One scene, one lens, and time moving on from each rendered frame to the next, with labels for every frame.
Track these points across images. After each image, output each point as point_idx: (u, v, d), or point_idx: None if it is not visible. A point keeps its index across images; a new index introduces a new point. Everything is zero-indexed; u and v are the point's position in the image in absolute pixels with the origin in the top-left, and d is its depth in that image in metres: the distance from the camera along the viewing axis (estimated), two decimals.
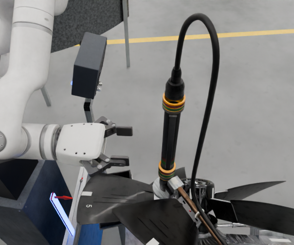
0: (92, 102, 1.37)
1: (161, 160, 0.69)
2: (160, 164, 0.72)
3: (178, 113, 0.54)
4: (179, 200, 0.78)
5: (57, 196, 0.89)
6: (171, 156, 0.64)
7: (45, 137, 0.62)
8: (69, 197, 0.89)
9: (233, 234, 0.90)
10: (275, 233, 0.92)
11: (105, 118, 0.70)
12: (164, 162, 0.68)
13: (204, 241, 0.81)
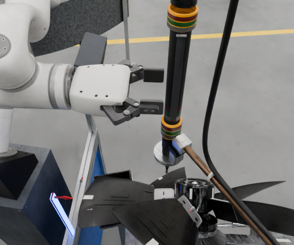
0: None
1: (164, 111, 0.56)
2: (163, 117, 0.58)
3: (189, 30, 0.41)
4: (159, 189, 0.90)
5: (57, 196, 0.89)
6: (177, 101, 0.51)
7: (55, 76, 0.48)
8: (69, 197, 0.89)
9: (233, 234, 0.90)
10: (275, 233, 0.92)
11: (129, 61, 0.56)
12: (168, 113, 0.55)
13: (204, 241, 0.81)
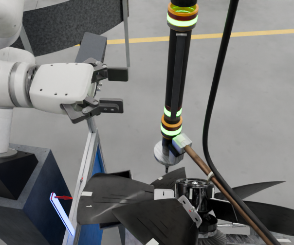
0: None
1: (164, 110, 0.56)
2: (163, 117, 0.58)
3: (189, 29, 0.41)
4: (159, 190, 0.90)
5: (57, 196, 0.89)
6: (177, 100, 0.50)
7: (15, 74, 0.49)
8: (69, 197, 0.89)
9: (233, 234, 0.90)
10: (275, 233, 0.92)
11: (95, 60, 0.57)
12: (168, 112, 0.55)
13: (204, 241, 0.81)
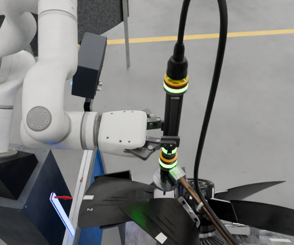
0: (92, 102, 1.37)
1: (162, 148, 0.65)
2: (161, 152, 0.68)
3: (181, 94, 0.50)
4: None
5: (57, 196, 0.89)
6: None
7: (86, 124, 0.58)
8: (69, 197, 0.89)
9: (233, 234, 0.90)
10: (275, 233, 0.92)
11: (150, 112, 0.65)
12: (165, 150, 0.64)
13: (204, 241, 0.81)
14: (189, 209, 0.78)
